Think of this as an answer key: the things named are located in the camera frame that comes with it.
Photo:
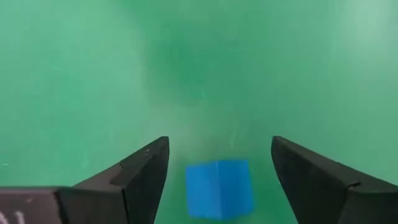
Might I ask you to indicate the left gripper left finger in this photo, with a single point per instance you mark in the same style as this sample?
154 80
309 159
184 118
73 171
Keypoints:
130 193

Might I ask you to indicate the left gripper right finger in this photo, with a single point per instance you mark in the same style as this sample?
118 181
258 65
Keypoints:
326 196

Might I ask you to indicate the small blue block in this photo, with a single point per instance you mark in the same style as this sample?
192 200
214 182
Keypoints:
219 189

